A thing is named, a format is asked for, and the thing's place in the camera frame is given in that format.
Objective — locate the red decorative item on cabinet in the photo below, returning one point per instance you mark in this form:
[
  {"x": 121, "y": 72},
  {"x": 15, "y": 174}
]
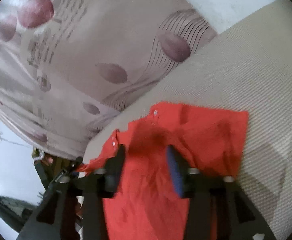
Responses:
[{"x": 40, "y": 155}]

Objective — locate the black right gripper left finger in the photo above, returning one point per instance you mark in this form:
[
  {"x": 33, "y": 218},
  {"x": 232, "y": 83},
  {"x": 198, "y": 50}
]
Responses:
[{"x": 74, "y": 209}]

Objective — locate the dark green bag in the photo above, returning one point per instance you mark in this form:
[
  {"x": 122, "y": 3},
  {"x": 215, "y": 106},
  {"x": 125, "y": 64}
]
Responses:
[{"x": 15, "y": 212}]

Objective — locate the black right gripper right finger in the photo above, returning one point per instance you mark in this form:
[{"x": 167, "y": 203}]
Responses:
[{"x": 215, "y": 203}]

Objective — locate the beige leaf print curtain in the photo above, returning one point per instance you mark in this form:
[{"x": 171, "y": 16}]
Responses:
[{"x": 68, "y": 67}]

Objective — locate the red knit sweater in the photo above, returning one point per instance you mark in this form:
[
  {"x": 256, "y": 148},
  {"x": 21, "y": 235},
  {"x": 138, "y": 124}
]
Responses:
[{"x": 146, "y": 205}]

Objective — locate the beige woven table cover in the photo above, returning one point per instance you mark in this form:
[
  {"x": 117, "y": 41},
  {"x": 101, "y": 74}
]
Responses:
[{"x": 246, "y": 68}]

